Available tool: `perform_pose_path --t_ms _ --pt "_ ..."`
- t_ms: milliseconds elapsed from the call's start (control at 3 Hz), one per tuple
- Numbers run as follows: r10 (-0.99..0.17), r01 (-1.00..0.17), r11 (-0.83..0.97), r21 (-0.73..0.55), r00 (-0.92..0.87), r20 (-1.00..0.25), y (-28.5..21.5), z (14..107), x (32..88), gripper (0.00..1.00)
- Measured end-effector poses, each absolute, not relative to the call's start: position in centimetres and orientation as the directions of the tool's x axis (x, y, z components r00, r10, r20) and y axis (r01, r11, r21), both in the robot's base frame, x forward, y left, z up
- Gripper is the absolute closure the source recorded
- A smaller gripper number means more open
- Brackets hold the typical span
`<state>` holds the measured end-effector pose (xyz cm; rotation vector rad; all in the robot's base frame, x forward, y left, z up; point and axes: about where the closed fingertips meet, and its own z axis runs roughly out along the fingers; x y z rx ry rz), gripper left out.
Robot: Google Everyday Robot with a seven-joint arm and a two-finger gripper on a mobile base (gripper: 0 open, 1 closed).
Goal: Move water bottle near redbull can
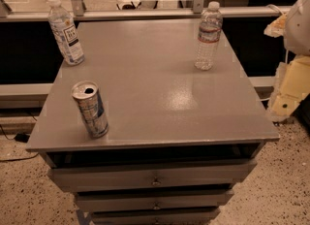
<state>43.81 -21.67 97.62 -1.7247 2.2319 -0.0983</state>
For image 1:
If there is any white labelled tea bottle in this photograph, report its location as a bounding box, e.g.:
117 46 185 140
47 0 85 66

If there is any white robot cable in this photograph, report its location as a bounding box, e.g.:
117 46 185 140
265 3 285 16

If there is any clear plastic water bottle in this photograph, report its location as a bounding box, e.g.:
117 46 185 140
195 1 223 71

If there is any grey drawer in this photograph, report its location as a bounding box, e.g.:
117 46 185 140
91 207 220 225
76 189 233 212
48 159 257 192

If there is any grey drawer cabinet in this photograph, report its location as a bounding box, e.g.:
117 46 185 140
25 18 281 225

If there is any opened redbull can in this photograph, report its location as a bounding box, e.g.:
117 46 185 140
71 80 109 138

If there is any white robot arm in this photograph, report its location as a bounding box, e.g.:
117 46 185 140
264 0 310 122

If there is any grey metal railing frame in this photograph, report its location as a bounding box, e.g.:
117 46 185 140
0 0 310 23

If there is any middle grey drawer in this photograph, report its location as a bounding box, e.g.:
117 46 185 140
76 189 233 212

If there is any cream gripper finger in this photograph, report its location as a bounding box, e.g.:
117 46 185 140
267 55 310 117
263 14 287 38

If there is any top grey drawer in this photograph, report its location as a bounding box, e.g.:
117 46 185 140
48 159 257 192

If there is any black floor cable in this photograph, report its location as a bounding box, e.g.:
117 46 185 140
0 111 40 163

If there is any bottom grey drawer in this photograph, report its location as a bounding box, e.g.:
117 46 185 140
91 207 220 225

